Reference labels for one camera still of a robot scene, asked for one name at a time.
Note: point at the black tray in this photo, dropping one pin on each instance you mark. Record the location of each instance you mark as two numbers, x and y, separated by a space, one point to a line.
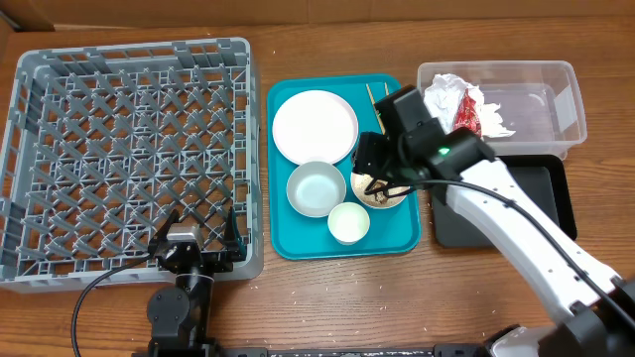
542 177

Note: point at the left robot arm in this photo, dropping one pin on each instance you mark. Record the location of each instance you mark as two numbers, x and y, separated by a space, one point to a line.
179 313

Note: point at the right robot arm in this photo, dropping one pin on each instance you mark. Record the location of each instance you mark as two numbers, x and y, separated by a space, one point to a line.
590 305

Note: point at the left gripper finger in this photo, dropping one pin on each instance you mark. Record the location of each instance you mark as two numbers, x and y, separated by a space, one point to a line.
161 235
232 242

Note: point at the white cup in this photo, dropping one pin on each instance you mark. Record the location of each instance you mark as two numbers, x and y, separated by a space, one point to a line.
348 223

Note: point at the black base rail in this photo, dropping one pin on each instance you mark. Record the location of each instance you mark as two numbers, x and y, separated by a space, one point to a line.
439 350

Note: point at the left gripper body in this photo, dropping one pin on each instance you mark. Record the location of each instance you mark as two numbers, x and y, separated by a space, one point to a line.
213 263

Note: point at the left wooden chopstick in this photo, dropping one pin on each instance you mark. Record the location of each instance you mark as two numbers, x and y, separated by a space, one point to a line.
377 115

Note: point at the white round plate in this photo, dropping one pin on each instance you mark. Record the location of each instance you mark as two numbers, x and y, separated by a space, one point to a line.
315 125

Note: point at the clear plastic bin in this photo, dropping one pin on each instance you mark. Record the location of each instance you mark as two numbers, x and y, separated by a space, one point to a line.
539 102

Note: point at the grey-green bowl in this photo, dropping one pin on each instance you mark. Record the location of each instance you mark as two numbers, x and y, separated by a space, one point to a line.
314 189

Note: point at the pink bowl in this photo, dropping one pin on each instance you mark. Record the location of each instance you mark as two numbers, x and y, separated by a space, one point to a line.
359 182

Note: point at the grey dishwasher rack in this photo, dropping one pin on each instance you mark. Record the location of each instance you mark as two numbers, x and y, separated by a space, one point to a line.
101 144

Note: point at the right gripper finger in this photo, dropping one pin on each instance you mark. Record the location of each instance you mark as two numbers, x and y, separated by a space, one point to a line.
393 191
373 186

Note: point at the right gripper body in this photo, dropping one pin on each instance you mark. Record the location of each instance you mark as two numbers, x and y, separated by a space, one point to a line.
370 159

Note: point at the red snack wrapper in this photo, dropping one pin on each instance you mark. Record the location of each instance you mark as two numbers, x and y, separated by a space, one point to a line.
466 115

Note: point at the white napkin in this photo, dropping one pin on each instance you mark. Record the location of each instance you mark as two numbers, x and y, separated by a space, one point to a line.
443 96

